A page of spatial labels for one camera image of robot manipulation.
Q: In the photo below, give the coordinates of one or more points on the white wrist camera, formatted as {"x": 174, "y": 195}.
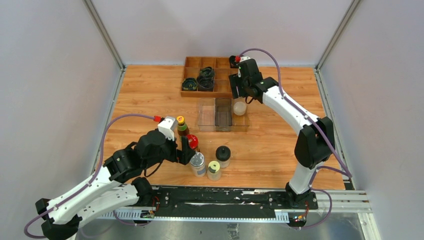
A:
{"x": 243, "y": 58}
{"x": 167, "y": 127}

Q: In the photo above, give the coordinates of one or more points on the wooden compartment tray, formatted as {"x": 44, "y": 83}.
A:
{"x": 220, "y": 64}

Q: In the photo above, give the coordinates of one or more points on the large silver lid jar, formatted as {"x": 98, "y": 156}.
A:
{"x": 239, "y": 106}

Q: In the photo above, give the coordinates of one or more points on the clear plastic organizer bin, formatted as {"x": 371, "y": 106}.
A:
{"x": 216, "y": 115}

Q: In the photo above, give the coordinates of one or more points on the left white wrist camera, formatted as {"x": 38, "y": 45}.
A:
{"x": 167, "y": 127}

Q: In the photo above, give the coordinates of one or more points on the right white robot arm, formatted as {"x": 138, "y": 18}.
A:
{"x": 315, "y": 135}

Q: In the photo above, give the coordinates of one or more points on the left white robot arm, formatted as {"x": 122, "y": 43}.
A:
{"x": 120, "y": 181}

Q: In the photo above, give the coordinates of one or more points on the black green coil middle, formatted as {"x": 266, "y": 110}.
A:
{"x": 207, "y": 72}

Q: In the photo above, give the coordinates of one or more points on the red lid chili jar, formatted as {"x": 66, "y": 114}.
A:
{"x": 193, "y": 142}

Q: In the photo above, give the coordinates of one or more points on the silver lid spice jar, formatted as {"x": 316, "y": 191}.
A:
{"x": 198, "y": 164}

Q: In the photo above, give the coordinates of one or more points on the black coil lower middle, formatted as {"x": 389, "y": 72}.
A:
{"x": 205, "y": 84}

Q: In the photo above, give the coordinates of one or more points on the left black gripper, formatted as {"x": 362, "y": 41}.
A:
{"x": 183, "y": 155}

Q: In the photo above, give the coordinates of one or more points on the yellow cap sauce bottle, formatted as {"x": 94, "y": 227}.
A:
{"x": 182, "y": 127}

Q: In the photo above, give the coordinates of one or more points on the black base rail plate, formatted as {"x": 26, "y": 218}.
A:
{"x": 239, "y": 205}

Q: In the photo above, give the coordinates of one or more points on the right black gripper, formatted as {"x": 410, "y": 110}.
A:
{"x": 236, "y": 81}

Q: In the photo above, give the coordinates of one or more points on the black lid grinder jar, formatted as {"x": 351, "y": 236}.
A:
{"x": 223, "y": 155}

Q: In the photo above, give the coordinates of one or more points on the black coil top right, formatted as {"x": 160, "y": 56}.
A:
{"x": 233, "y": 61}

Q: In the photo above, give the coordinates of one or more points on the yellow lid spice jar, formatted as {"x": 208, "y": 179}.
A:
{"x": 214, "y": 172}

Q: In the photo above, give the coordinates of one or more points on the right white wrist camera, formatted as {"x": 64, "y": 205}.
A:
{"x": 243, "y": 58}

